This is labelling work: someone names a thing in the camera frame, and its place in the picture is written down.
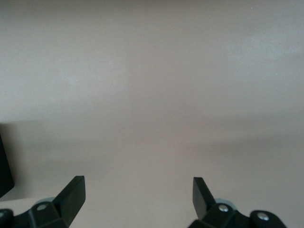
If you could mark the black plastic box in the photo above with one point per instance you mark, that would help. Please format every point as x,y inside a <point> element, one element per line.
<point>5,171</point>

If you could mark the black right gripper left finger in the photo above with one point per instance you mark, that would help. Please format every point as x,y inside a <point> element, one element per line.
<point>66,206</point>

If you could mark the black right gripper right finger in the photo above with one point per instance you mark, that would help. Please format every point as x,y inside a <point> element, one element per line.
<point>204,209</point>

